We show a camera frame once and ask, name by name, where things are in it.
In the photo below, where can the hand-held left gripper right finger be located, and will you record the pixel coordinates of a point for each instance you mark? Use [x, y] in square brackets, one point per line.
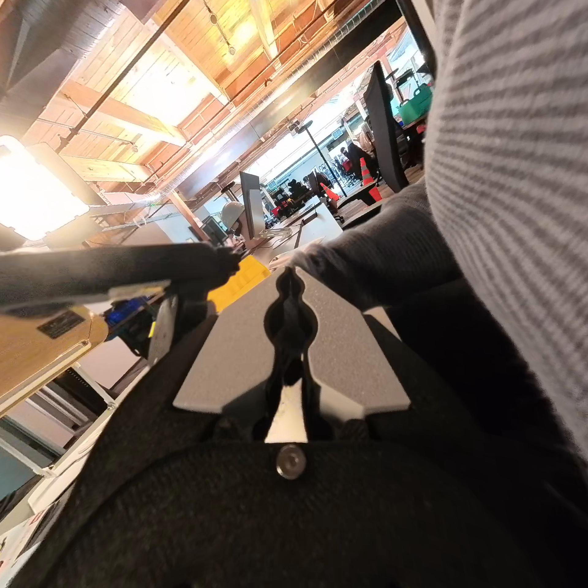
[353, 358]

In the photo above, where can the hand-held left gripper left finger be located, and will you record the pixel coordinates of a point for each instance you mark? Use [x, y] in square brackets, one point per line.
[225, 358]

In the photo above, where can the yellow plastic bin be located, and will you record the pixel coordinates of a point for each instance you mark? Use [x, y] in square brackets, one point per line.
[243, 280]

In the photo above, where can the person's right forearm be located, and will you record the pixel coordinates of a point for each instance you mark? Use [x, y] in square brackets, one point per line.
[376, 239]

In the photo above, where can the blue crate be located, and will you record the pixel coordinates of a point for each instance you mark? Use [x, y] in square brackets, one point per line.
[121, 312]

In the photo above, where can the black padded bar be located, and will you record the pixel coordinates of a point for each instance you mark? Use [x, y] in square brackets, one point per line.
[115, 271]

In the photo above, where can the grey back computer monitor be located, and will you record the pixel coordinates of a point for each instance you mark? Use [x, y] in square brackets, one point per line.
[252, 206]

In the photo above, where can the orange traffic cone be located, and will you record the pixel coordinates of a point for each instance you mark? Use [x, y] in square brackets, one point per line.
[375, 194]
[365, 172]
[330, 192]

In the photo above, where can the black tripod pole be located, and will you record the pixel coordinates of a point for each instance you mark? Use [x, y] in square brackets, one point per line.
[321, 158]

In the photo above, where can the large black computer monitor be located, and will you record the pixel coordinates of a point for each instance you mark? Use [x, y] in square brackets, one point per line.
[386, 128]

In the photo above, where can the studio light panel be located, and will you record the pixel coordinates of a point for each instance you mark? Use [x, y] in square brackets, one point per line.
[32, 193]

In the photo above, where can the green crate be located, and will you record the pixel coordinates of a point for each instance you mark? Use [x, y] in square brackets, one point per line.
[415, 108]

